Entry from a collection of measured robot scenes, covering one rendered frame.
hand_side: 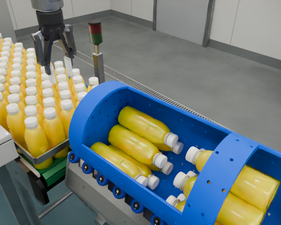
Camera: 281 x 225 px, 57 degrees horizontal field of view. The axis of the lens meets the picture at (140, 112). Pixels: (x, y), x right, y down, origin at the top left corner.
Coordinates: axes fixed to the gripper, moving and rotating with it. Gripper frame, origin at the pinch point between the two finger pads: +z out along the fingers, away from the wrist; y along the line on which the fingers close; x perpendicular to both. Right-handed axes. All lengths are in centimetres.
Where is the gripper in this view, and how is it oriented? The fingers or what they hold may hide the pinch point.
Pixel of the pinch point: (60, 71)
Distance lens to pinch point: 93.1
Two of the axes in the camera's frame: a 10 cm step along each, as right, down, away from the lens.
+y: 6.6, -4.3, 6.2
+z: -0.1, 8.2, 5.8
